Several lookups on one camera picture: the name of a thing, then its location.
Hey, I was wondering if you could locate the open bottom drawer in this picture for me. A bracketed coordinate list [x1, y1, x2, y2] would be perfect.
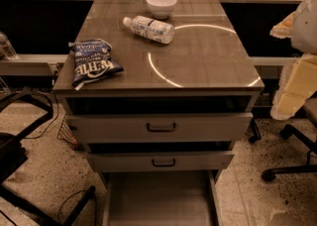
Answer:
[102, 170, 223, 226]

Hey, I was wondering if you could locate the clear bottle at left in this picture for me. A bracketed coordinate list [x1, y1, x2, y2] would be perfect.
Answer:
[0, 32, 19, 60]

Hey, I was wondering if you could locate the white ceramic bowl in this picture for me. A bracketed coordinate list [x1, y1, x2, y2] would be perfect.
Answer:
[147, 0, 177, 19]

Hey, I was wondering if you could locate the upper grey drawer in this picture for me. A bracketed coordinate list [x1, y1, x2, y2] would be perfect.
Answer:
[67, 113, 253, 144]

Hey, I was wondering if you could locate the blue chip bag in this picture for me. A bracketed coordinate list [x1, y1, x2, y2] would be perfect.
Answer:
[68, 39, 124, 90]

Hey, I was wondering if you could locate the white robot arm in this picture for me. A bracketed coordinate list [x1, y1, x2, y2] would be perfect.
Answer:
[269, 0, 317, 120]

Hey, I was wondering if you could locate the clear plastic water bottle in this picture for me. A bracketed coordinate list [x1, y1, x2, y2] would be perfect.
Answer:
[123, 16, 174, 45]

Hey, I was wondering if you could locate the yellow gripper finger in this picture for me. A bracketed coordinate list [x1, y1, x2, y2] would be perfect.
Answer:
[269, 12, 295, 39]
[270, 54, 317, 121]

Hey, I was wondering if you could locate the grey drawer cabinet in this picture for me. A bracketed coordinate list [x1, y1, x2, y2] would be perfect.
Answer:
[53, 0, 265, 226]

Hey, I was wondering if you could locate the wire mesh basket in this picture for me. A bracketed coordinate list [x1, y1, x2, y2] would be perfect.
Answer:
[57, 116, 82, 151]

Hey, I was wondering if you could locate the grey drawer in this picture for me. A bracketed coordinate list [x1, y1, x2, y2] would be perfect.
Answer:
[87, 151, 234, 172]
[67, 113, 253, 144]

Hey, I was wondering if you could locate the black chair frame left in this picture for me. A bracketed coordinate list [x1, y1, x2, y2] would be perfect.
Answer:
[0, 87, 96, 226]

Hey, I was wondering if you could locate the middle grey drawer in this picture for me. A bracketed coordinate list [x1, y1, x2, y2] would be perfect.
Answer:
[87, 151, 234, 172]

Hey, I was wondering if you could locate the black floor cable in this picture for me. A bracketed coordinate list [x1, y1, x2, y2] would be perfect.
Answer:
[56, 189, 98, 226]

